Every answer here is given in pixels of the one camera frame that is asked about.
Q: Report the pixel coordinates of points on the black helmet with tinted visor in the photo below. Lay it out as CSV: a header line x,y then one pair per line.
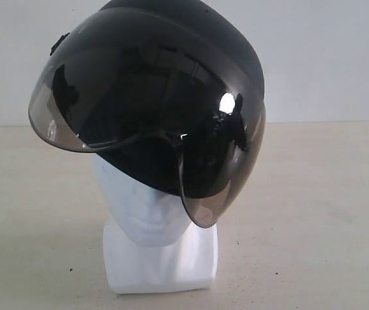
x,y
169,92

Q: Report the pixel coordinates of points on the white mannequin head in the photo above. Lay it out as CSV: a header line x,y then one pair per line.
x,y
150,245

